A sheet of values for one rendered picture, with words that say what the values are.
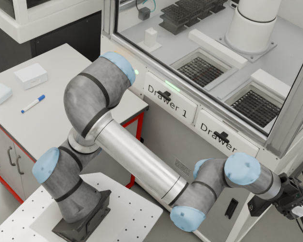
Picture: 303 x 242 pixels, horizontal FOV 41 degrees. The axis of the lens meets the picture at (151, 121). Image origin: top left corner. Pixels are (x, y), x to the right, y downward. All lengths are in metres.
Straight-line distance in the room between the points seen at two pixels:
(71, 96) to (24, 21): 1.16
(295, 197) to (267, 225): 1.44
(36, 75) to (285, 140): 1.15
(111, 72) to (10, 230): 0.73
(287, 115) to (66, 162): 0.77
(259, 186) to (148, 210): 0.63
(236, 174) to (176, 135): 0.98
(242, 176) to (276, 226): 1.63
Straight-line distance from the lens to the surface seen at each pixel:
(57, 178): 1.36
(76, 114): 1.00
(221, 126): 1.66
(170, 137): 1.98
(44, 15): 2.20
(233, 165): 1.00
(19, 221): 1.55
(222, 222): 2.11
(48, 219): 1.53
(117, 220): 1.52
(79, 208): 1.40
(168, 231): 2.39
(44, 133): 1.78
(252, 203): 1.19
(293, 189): 1.13
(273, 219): 2.62
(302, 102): 1.42
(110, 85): 1.05
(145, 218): 1.53
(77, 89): 1.01
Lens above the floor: 2.08
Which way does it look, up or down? 46 degrees down
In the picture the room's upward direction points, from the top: 9 degrees clockwise
